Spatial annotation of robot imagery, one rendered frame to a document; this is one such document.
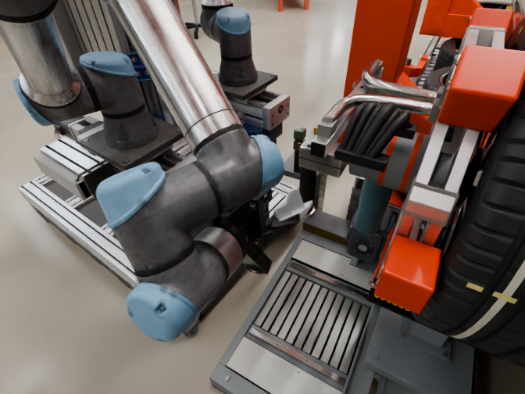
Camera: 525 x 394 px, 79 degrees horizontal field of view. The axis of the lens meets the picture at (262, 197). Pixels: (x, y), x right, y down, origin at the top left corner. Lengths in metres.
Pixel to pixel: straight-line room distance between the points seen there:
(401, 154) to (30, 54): 0.73
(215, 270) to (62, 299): 1.42
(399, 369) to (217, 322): 0.72
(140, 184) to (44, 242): 1.78
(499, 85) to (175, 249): 0.43
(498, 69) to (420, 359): 0.94
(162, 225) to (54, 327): 1.40
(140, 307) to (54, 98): 0.58
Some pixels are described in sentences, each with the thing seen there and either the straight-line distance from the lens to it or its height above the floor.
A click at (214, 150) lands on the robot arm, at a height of 1.09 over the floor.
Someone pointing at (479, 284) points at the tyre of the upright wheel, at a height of 0.90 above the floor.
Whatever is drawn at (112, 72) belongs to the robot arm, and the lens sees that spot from 0.89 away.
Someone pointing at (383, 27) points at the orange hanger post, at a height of 1.03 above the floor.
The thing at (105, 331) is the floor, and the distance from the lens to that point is 1.60.
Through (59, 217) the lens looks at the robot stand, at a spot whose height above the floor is 0.23.
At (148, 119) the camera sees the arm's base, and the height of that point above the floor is 0.88.
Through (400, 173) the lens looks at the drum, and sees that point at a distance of 0.76.
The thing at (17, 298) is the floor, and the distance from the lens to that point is 1.92.
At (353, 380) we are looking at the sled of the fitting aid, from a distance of 1.24.
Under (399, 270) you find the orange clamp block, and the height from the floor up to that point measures 0.88.
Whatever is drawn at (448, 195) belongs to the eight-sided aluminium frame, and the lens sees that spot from 0.55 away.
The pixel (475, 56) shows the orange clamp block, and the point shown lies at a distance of 0.52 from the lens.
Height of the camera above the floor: 1.30
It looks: 42 degrees down
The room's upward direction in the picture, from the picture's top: 2 degrees counter-clockwise
